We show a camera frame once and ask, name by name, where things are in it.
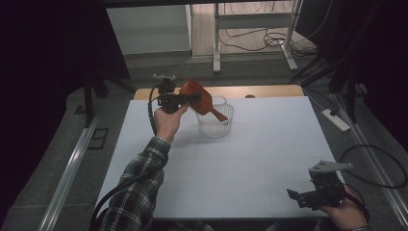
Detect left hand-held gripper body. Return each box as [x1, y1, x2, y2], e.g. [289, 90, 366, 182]
[153, 73, 191, 116]

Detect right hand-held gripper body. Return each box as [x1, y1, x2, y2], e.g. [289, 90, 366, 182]
[296, 160, 354, 211]

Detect brown wooden hairbrush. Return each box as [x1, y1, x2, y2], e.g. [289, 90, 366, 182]
[178, 78, 229, 123]

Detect white plastic basket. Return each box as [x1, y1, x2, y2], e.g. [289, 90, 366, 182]
[195, 95, 235, 139]

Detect person's left hand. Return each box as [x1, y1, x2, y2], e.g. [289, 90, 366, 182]
[153, 104, 191, 143]

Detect person's right hand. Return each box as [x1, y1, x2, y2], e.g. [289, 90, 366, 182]
[317, 186, 370, 231]

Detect white board mat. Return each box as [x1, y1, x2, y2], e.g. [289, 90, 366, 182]
[95, 95, 335, 219]

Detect white power strip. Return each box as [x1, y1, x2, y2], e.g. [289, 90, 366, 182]
[320, 108, 351, 133]

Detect white cabinet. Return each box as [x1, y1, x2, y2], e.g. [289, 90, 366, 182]
[106, 4, 193, 56]

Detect black metal stand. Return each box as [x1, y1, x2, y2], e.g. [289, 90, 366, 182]
[82, 75, 136, 128]
[288, 54, 369, 124]

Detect black curtain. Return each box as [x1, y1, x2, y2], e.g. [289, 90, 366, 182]
[0, 0, 131, 225]
[294, 0, 408, 152]

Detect white metal desk frame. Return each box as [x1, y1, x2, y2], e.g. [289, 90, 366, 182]
[212, 0, 304, 74]

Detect aluminium floor rail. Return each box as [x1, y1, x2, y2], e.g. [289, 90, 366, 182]
[330, 92, 408, 229]
[38, 114, 104, 231]

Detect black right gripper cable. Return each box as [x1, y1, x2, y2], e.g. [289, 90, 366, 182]
[340, 143, 408, 224]

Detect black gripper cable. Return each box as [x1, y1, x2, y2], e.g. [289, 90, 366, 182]
[89, 84, 167, 231]
[340, 143, 408, 224]

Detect black floor cables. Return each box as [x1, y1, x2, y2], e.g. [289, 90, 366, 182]
[217, 27, 317, 57]

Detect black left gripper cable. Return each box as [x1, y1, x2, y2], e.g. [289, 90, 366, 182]
[89, 84, 167, 231]

